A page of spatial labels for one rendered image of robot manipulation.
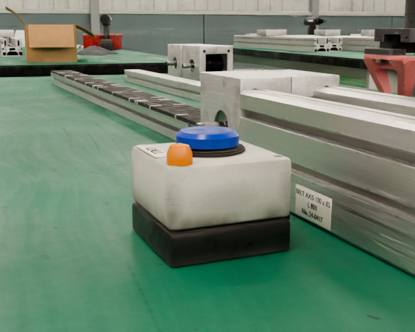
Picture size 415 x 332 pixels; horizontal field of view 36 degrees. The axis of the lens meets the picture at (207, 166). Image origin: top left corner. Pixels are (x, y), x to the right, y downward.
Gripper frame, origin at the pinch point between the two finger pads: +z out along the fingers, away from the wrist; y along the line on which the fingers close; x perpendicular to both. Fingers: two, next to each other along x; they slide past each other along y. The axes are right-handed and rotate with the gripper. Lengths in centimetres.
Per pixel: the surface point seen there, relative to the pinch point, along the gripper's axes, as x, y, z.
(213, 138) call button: -18.2, -32.4, -2.6
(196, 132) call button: -16.9, -32.9, -2.8
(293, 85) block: -4.3, -18.8, -4.2
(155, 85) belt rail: 86, -2, 4
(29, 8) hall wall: 1088, 106, -40
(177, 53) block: 103, 10, -3
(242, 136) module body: -5.0, -23.9, -0.2
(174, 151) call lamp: -19.8, -35.4, -2.3
